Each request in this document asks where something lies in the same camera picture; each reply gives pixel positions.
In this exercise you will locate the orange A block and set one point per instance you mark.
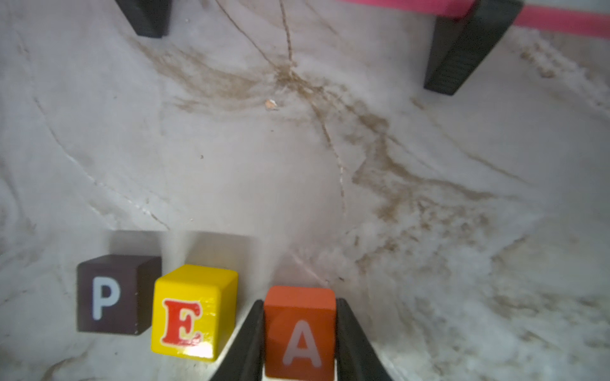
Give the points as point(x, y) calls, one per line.
point(300, 333)

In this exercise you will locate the brown P block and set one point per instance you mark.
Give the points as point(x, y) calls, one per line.
point(115, 293)

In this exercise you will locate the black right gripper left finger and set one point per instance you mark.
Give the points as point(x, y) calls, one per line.
point(246, 356)

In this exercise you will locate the yellow E block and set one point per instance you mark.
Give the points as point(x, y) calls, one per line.
point(194, 312)

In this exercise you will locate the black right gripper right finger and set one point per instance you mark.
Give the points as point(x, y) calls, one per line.
point(355, 356)

